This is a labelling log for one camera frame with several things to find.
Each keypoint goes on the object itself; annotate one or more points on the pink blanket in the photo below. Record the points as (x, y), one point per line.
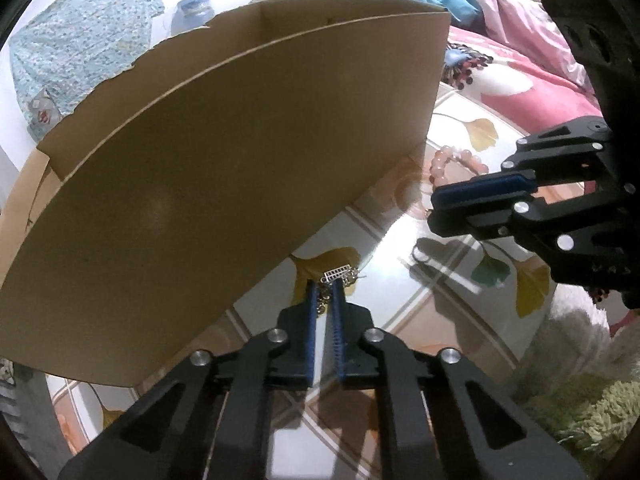
(525, 75)

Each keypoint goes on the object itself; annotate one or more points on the light blue curtain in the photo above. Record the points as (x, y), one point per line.
(75, 45)

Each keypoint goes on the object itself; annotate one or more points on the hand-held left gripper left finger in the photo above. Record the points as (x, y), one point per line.
(311, 340)

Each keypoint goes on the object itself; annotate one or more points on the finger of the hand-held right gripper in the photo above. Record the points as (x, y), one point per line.
(475, 220)
(480, 189)

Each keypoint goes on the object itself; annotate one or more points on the brown cardboard box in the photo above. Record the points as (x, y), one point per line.
(225, 160)

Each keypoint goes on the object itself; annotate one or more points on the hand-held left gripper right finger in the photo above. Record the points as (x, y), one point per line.
(340, 340)

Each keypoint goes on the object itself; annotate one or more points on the blue water bottle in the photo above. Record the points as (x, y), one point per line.
(192, 12)

